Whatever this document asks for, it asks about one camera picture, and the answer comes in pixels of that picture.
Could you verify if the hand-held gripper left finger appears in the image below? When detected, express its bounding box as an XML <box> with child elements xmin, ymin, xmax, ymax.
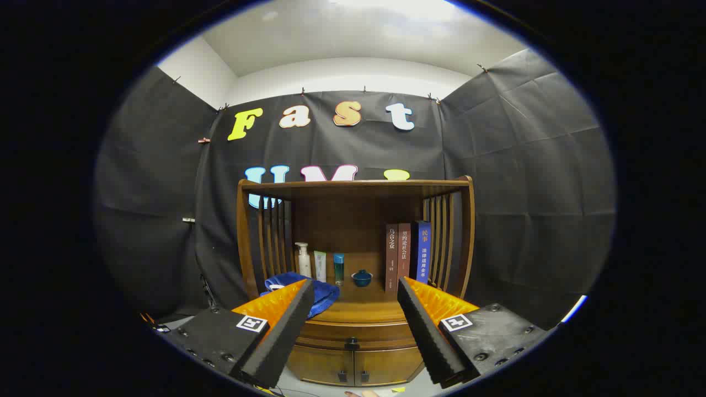
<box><xmin>156</xmin><ymin>278</ymin><xmax>315</xmax><ymax>389</ymax></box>

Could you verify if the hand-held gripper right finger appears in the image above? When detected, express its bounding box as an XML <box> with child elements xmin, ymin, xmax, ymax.
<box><xmin>397</xmin><ymin>276</ymin><xmax>552</xmax><ymax>389</ymax></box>

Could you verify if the wooden drawer with black knob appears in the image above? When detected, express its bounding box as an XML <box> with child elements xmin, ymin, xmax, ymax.
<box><xmin>294</xmin><ymin>320</ymin><xmax>418</xmax><ymax>352</ymax></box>

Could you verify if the wooden cabinet door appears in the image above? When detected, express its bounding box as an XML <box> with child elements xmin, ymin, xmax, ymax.
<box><xmin>354</xmin><ymin>345</ymin><xmax>424</xmax><ymax>387</ymax></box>
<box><xmin>287</xmin><ymin>345</ymin><xmax>355</xmax><ymax>387</ymax></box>

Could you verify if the wooden countertop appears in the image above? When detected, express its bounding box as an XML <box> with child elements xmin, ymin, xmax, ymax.
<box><xmin>256</xmin><ymin>277</ymin><xmax>445</xmax><ymax>325</ymax></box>

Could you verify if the brown wooden cabinet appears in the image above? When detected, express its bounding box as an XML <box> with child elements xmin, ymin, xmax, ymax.
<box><xmin>236</xmin><ymin>175</ymin><xmax>476</xmax><ymax>388</ymax></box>

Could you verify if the blue folded towel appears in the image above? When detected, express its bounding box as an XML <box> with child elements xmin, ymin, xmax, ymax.
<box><xmin>260</xmin><ymin>272</ymin><xmax>340</xmax><ymax>319</ymax></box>

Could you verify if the white pump bottle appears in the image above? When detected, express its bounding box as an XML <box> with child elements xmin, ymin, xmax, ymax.
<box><xmin>295</xmin><ymin>242</ymin><xmax>312</xmax><ymax>279</ymax></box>

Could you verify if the blue book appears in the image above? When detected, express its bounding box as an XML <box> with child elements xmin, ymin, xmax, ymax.
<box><xmin>411</xmin><ymin>221</ymin><xmax>432</xmax><ymax>285</ymax></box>

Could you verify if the dark brown book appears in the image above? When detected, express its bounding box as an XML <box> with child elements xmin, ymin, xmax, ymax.
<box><xmin>385</xmin><ymin>224</ymin><xmax>399</xmax><ymax>293</ymax></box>

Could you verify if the reddish brown book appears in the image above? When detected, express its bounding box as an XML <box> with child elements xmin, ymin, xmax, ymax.
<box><xmin>397</xmin><ymin>223</ymin><xmax>412</xmax><ymax>282</ymax></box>

